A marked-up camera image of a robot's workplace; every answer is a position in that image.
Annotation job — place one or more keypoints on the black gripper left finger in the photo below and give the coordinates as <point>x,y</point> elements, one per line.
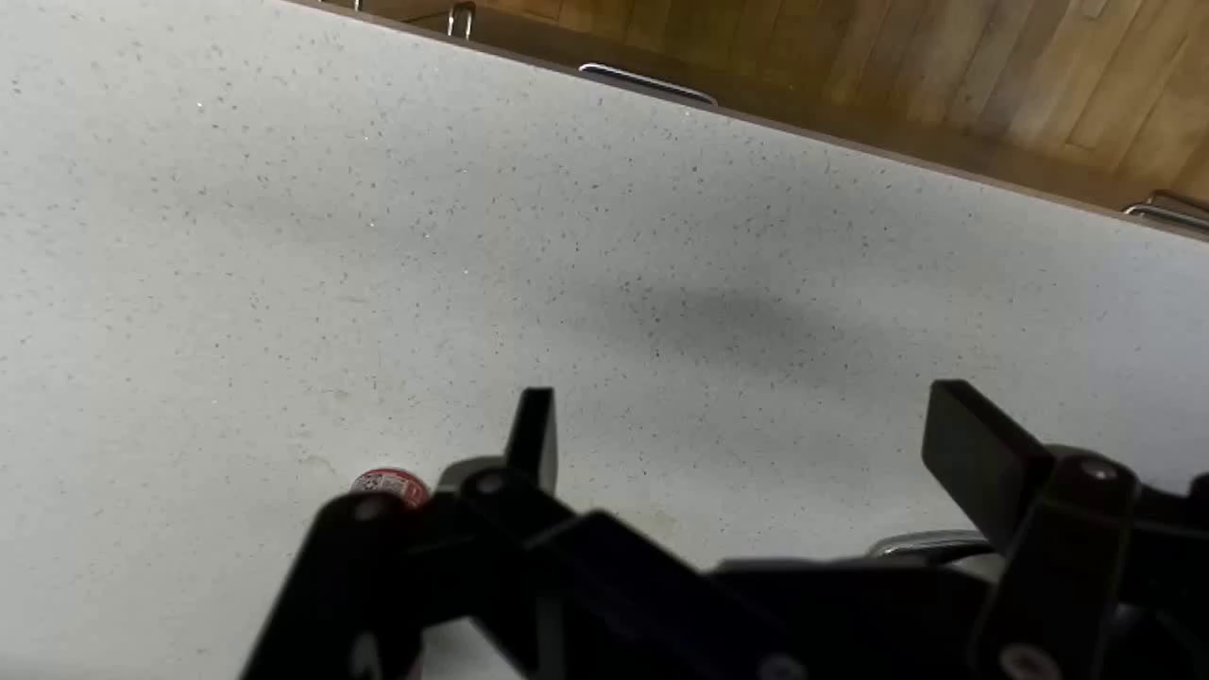
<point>378,581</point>

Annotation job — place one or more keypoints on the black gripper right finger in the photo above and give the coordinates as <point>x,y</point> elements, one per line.
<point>1069,554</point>

